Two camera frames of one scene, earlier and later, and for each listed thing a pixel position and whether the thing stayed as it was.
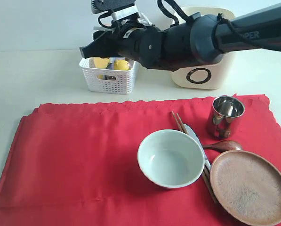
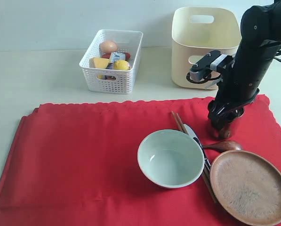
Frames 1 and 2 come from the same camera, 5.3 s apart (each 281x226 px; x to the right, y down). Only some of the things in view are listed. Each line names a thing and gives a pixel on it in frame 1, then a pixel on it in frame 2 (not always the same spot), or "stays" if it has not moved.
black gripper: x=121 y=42 to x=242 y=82
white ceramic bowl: x=171 y=158 stays
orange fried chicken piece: x=105 y=77 stays
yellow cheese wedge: x=98 y=62 stays
